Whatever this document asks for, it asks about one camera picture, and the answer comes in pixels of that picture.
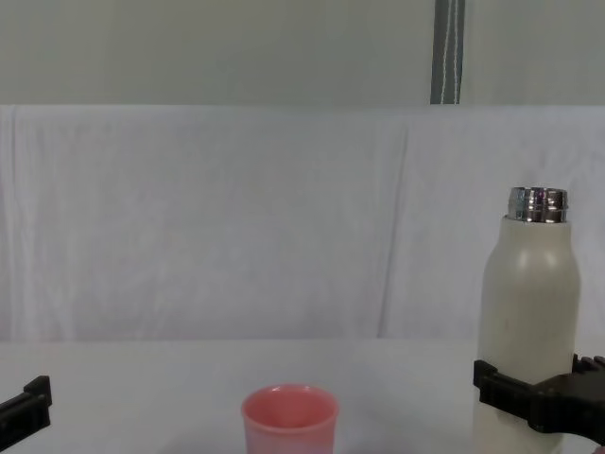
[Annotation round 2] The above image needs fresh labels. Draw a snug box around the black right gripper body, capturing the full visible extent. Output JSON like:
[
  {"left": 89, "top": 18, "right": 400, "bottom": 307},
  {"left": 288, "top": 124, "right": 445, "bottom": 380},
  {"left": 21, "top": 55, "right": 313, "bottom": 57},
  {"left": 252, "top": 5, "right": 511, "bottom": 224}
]
[{"left": 527, "top": 369, "right": 605, "bottom": 446}]

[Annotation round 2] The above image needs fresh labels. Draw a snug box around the cream vacuum bottle steel neck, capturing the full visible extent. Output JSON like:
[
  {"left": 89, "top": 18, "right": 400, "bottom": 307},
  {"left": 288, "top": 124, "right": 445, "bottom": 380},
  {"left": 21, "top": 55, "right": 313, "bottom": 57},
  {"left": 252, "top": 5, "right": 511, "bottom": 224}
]
[{"left": 473, "top": 185, "right": 582, "bottom": 454}]

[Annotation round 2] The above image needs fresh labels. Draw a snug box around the white table cloth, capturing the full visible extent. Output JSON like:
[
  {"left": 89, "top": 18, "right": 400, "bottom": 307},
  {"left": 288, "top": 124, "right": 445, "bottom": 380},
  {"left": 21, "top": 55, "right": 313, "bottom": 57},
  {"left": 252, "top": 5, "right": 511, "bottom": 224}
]
[{"left": 0, "top": 337, "right": 605, "bottom": 454}]

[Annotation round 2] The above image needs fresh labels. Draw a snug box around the pink plastic cup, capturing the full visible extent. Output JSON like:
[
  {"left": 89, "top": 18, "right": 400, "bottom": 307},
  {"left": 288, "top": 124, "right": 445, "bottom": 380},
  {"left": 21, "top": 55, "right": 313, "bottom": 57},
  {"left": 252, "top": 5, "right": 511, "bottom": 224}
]
[{"left": 240, "top": 383, "right": 341, "bottom": 454}]

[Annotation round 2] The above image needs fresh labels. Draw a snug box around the white wrinkled backdrop curtain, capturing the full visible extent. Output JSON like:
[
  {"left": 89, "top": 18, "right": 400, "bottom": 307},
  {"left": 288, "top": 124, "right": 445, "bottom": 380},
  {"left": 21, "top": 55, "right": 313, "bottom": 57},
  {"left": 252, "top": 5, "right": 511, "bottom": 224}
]
[{"left": 0, "top": 102, "right": 605, "bottom": 342}]

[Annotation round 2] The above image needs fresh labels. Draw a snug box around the pale smooth curtain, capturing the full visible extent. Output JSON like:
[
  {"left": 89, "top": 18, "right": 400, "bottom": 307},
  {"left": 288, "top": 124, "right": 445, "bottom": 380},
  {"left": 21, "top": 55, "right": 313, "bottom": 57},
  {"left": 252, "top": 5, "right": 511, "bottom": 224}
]
[
  {"left": 458, "top": 0, "right": 605, "bottom": 107},
  {"left": 0, "top": 0, "right": 437, "bottom": 107}
]

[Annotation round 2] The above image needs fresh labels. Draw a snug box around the grey striped post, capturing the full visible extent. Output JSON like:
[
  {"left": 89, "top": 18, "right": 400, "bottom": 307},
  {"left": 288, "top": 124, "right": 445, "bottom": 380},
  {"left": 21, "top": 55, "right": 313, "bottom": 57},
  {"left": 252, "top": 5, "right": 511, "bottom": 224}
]
[{"left": 430, "top": 0, "right": 467, "bottom": 106}]

